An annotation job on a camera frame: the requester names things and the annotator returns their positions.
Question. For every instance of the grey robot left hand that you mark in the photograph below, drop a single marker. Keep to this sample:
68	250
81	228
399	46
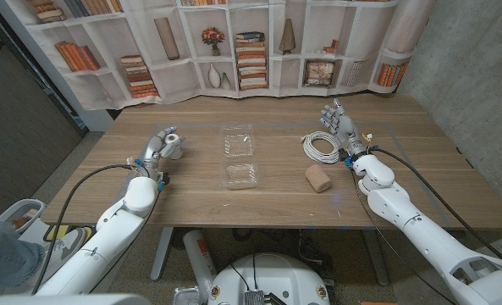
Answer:
153	148

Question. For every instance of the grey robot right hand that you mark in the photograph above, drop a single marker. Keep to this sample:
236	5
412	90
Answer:
346	128

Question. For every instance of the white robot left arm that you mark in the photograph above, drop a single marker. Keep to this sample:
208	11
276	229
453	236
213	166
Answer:
115	229

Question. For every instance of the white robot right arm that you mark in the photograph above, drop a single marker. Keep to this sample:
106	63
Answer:
424	233

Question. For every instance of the clear plastic clamshell container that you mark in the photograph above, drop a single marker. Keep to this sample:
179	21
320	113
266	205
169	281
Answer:
238	175

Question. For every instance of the tan bandage roll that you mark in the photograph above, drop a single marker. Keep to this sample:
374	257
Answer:
318	178

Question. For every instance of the printed bookshelf backdrop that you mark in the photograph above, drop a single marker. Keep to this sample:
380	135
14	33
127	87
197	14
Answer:
170	80

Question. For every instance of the grey table leg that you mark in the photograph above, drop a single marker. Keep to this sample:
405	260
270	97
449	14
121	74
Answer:
377	262
161	258

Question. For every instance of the white roll with orange label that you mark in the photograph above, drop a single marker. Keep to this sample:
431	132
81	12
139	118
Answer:
195	254

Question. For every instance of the yellow and black floor item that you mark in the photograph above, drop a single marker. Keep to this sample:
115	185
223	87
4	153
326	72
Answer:
58	232

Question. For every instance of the white sneaker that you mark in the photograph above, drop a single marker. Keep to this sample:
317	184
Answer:
68	243

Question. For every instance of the aluminium foil tray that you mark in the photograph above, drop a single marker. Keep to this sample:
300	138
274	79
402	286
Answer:
187	295

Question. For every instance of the white plastic bin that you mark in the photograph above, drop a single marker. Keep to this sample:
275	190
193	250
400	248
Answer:
7	212

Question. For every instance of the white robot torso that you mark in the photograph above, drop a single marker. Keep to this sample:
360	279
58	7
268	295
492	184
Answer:
276	275

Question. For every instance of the person's leg in blue jeans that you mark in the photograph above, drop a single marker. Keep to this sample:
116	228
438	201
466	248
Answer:
5	258

